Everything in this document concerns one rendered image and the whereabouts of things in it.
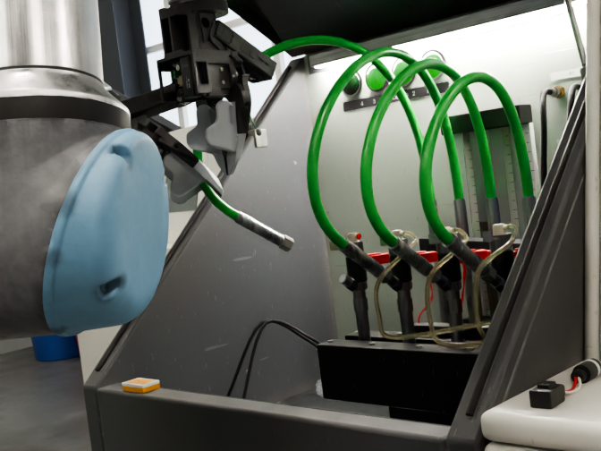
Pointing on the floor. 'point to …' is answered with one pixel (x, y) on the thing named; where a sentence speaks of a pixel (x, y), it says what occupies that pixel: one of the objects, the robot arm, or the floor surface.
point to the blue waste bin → (55, 347)
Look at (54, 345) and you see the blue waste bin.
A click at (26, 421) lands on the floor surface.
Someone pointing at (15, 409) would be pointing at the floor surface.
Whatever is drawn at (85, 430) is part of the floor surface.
